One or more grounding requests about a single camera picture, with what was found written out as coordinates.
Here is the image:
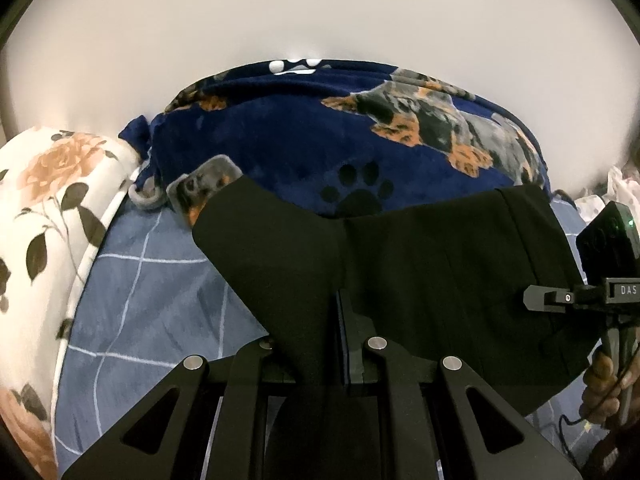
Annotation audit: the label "white cloth pile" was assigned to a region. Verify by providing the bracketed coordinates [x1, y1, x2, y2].
[574, 157, 640, 223]

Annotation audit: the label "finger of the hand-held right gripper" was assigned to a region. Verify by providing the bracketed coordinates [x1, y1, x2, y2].
[522, 284, 603, 312]

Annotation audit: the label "blue grid bed sheet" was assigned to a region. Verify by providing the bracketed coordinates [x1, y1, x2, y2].
[54, 187, 601, 476]

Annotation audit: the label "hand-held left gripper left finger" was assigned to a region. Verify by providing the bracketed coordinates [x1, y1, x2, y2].
[60, 338, 301, 480]

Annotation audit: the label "navy dog print blanket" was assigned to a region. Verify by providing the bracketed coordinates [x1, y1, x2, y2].
[119, 59, 552, 226]

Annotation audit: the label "person's right forearm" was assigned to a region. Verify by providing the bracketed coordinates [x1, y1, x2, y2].
[590, 425, 640, 480]

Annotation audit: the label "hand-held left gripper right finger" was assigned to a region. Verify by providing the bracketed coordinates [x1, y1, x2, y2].
[337, 289, 586, 480]

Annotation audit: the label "white floral pillow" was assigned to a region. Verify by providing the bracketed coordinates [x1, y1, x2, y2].
[0, 127, 144, 480]

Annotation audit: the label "black pants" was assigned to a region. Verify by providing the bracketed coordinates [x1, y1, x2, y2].
[192, 177, 608, 480]

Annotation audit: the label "black cable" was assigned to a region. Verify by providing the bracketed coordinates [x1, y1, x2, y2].
[557, 400, 608, 461]

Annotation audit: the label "person's right hand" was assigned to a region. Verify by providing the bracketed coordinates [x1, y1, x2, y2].
[581, 350, 626, 428]

